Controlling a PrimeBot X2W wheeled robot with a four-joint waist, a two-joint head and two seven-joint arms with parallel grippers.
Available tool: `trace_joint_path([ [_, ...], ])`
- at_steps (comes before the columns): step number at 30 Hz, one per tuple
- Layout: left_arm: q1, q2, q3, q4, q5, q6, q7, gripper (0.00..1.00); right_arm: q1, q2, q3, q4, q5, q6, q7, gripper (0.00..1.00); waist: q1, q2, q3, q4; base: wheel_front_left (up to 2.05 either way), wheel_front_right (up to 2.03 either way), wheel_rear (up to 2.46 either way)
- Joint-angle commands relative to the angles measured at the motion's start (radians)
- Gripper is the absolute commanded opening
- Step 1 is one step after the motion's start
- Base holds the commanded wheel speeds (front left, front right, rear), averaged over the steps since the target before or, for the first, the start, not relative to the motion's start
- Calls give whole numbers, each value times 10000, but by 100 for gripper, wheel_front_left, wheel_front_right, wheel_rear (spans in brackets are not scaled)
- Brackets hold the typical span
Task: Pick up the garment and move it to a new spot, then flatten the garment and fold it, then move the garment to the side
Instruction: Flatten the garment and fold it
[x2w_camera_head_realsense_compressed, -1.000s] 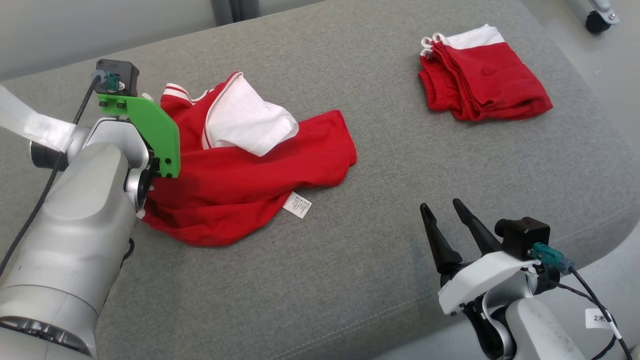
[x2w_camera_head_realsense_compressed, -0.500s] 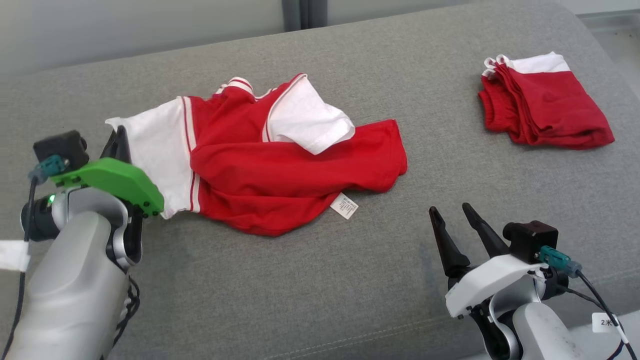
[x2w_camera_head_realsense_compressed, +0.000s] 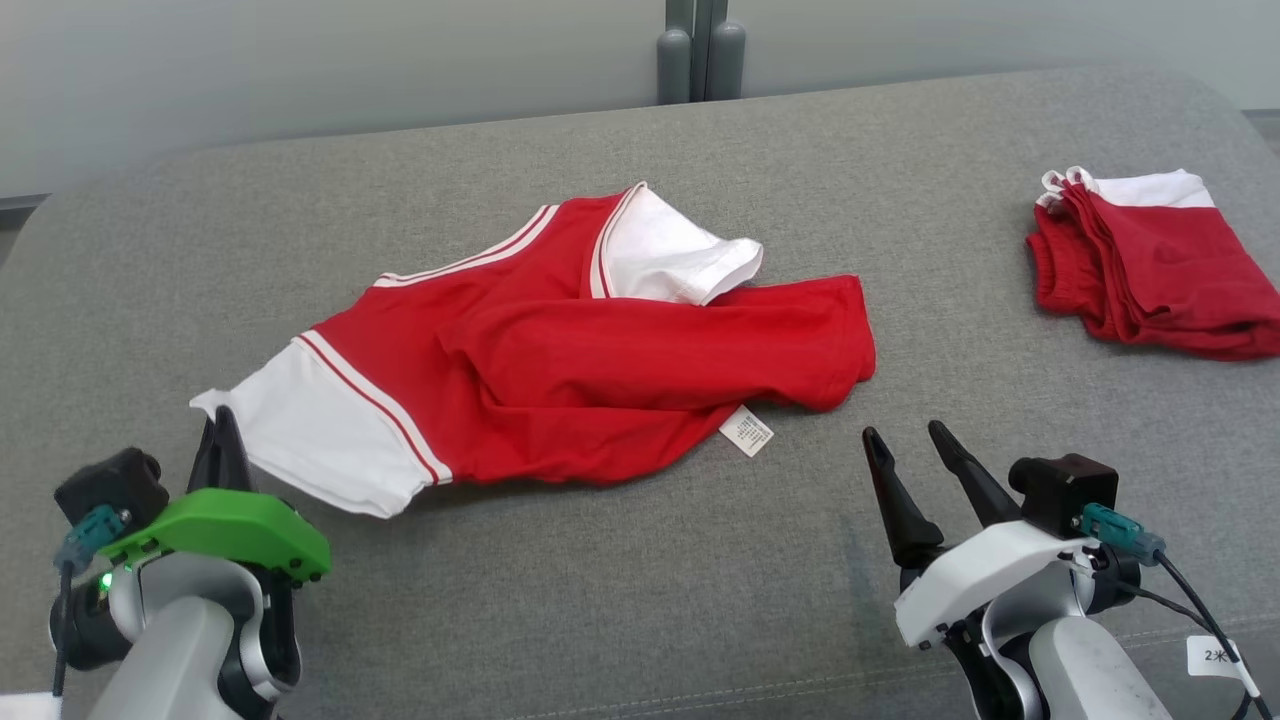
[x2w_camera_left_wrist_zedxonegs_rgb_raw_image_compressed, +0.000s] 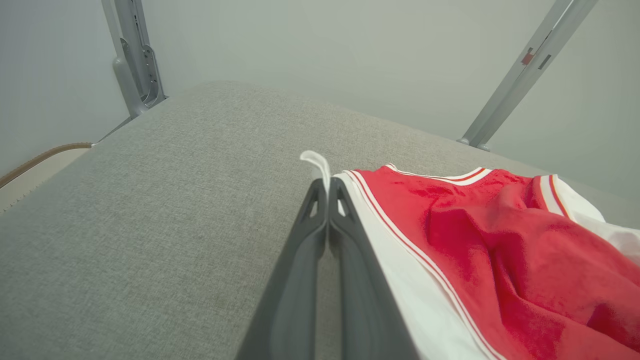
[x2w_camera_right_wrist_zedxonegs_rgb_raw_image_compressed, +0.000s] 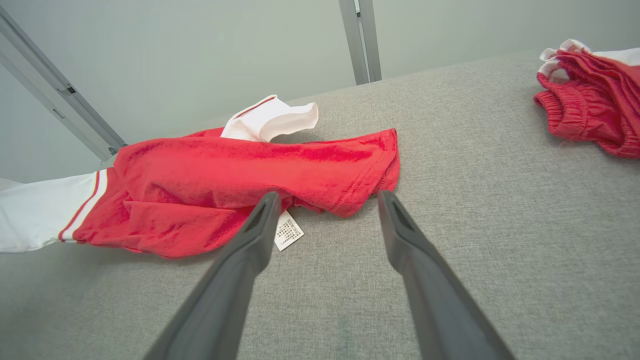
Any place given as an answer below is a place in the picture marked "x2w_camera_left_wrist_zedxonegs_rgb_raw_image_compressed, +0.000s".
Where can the grey partition post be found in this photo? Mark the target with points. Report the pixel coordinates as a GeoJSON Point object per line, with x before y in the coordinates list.
{"type": "Point", "coordinates": [537, 67]}
{"type": "Point", "coordinates": [515, 75]}

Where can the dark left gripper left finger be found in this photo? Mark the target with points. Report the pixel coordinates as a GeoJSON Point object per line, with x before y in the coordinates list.
{"type": "Point", "coordinates": [290, 300]}

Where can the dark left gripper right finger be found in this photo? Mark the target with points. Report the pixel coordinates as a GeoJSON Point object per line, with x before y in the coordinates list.
{"type": "Point", "coordinates": [367, 310]}

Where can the red jersey with white sleeves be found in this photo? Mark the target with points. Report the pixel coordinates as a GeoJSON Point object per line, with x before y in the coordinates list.
{"type": "Point", "coordinates": [500, 260]}

